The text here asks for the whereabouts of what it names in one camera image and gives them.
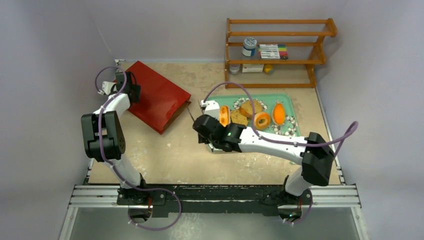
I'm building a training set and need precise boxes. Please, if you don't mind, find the small white box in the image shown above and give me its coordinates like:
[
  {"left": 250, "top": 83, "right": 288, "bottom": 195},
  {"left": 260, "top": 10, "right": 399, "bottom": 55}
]
[{"left": 241, "top": 64, "right": 264, "bottom": 73}]

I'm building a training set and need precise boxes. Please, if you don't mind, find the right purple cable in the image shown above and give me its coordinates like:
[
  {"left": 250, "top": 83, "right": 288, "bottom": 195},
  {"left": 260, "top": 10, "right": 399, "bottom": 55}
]
[{"left": 202, "top": 81, "right": 360, "bottom": 226}]

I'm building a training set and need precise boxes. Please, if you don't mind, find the brown crusty fake bread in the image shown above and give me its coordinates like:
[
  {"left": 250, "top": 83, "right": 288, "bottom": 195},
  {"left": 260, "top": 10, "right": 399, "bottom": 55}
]
[{"left": 238, "top": 99, "right": 263, "bottom": 120}]

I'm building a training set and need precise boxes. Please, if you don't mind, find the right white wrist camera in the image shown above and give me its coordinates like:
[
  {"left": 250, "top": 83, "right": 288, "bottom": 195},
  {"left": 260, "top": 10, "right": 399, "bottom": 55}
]
[{"left": 199, "top": 100, "right": 220, "bottom": 119}]

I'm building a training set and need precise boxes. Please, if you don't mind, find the white jar blue lid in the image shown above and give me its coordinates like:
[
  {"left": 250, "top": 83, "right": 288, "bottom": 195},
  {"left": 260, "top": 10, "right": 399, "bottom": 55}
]
[{"left": 242, "top": 37, "right": 258, "bottom": 57}]

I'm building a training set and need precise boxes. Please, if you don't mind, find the red paper bag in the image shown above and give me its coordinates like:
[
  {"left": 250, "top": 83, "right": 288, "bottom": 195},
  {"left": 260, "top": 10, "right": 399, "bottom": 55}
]
[{"left": 124, "top": 61, "right": 191, "bottom": 135}]

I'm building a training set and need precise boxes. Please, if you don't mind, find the coloured marker pen set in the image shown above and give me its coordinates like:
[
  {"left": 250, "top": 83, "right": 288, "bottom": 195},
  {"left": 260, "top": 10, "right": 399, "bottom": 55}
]
[{"left": 258, "top": 44, "right": 289, "bottom": 60}]

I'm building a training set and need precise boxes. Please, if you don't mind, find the round pale fake bun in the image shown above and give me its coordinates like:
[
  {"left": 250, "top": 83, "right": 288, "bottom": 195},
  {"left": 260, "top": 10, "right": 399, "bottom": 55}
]
[{"left": 253, "top": 111, "right": 271, "bottom": 130}]

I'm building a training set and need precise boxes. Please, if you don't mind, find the green floral tray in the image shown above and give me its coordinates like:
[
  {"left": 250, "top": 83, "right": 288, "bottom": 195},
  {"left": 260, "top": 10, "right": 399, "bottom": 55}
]
[{"left": 202, "top": 93, "right": 302, "bottom": 154}]

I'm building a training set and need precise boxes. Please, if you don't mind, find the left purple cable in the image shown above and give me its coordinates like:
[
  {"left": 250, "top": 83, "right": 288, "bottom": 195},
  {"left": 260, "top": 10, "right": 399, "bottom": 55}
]
[{"left": 95, "top": 66, "right": 183, "bottom": 232}]

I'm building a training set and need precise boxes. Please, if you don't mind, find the wooden shelf rack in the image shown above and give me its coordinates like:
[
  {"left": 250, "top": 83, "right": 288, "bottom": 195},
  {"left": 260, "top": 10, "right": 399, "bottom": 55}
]
[{"left": 224, "top": 18, "right": 338, "bottom": 88}]

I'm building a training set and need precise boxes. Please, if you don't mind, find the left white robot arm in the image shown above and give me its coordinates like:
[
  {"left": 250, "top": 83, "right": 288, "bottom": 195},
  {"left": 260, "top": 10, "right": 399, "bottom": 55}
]
[{"left": 81, "top": 71, "right": 149, "bottom": 205}]

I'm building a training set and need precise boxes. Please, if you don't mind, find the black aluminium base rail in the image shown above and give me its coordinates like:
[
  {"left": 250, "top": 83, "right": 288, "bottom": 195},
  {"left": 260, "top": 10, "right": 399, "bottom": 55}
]
[{"left": 69, "top": 184, "right": 361, "bottom": 218}]

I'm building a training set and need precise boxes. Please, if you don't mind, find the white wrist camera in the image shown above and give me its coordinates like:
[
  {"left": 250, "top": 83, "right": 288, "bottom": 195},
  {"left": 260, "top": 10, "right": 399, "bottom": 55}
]
[
  {"left": 97, "top": 81, "right": 117, "bottom": 95},
  {"left": 199, "top": 100, "right": 220, "bottom": 119}
]

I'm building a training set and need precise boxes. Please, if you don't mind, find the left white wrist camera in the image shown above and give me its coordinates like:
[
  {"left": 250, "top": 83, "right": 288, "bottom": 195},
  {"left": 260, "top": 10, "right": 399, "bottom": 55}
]
[{"left": 97, "top": 81, "right": 117, "bottom": 95}]

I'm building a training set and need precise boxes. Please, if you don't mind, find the orange fake bread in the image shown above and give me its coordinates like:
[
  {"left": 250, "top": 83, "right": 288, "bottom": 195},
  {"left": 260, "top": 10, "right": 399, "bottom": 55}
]
[{"left": 271, "top": 101, "right": 286, "bottom": 126}]

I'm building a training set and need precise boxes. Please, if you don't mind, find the round brown fake bread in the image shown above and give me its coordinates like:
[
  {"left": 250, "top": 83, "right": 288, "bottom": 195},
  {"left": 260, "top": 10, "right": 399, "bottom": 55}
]
[{"left": 230, "top": 109, "right": 249, "bottom": 126}]

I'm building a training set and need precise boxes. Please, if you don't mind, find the purple cable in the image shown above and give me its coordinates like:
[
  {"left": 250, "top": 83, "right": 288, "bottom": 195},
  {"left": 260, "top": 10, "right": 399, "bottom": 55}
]
[
  {"left": 202, "top": 81, "right": 360, "bottom": 226},
  {"left": 95, "top": 66, "right": 183, "bottom": 232}
]

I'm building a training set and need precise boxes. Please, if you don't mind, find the yellow small object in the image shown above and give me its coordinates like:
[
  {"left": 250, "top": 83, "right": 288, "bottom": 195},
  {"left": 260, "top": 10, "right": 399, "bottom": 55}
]
[{"left": 263, "top": 64, "right": 274, "bottom": 75}]

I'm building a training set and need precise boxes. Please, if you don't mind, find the long glazed fake bread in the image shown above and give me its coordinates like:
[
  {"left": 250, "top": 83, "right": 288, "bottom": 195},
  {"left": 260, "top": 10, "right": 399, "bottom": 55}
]
[{"left": 218, "top": 105, "right": 231, "bottom": 127}]

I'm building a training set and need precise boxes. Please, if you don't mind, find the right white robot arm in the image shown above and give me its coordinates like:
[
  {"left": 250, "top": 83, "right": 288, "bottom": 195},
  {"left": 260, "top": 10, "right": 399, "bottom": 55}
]
[{"left": 192, "top": 114, "right": 335, "bottom": 204}]

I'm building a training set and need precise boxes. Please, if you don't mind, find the small grey jar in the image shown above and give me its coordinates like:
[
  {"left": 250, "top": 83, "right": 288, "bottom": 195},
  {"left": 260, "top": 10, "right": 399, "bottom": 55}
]
[{"left": 229, "top": 64, "right": 241, "bottom": 75}]

